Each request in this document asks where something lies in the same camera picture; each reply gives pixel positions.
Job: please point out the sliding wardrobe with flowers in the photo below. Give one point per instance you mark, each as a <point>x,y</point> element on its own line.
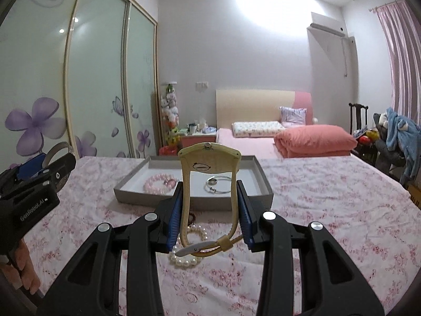
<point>80,71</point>

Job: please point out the stack of plush toys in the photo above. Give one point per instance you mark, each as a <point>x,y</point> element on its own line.
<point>170,114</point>

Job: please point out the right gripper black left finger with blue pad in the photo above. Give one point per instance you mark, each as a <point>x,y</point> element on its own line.
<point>89,283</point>

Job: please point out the blue plush garment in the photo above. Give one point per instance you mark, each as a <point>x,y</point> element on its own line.
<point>403,132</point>

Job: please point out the white mug on nightstand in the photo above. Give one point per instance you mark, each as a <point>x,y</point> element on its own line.
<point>192,128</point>

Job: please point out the small silver ring bangle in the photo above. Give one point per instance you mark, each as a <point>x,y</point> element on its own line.
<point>212,181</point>

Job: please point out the pink beige nightstand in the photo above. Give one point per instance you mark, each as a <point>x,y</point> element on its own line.
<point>188,139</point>

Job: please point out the pink curtain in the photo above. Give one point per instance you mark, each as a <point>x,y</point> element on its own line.
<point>402,34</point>

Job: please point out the floral pink bedspread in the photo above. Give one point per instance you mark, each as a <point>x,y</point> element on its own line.
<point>371,216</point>

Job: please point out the folded coral pink quilt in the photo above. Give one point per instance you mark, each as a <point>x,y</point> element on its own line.
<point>314,141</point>

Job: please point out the wide silver cuff bangle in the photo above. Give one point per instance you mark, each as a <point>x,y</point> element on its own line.
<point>54,150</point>

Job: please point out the cream yellow wristwatch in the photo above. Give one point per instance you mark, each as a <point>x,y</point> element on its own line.
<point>210,158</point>

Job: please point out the white wall air conditioner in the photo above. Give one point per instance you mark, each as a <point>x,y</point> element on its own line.
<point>327,24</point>

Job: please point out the grey cardboard tray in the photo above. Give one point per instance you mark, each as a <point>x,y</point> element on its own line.
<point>130,190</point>

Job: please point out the small purple white pillow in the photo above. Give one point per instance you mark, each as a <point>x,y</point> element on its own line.
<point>292,116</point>

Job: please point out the beige and pink headboard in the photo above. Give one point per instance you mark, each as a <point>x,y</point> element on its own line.
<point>234,105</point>

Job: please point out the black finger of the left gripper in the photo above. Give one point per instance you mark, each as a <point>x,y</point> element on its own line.
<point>52,171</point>

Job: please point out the floral white pillow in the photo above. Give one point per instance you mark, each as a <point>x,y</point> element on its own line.
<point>257,129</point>

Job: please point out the person's left hand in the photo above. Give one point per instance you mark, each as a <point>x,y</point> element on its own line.
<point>24,275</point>

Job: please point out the red waste bin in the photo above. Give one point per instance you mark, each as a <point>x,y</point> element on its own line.
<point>168,151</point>

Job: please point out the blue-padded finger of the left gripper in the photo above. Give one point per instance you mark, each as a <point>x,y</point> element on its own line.
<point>31,167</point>

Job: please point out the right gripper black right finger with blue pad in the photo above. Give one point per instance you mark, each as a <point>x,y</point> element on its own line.
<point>331,283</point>

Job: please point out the dark wooden chair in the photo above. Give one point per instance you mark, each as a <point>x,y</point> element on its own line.
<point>358,116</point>

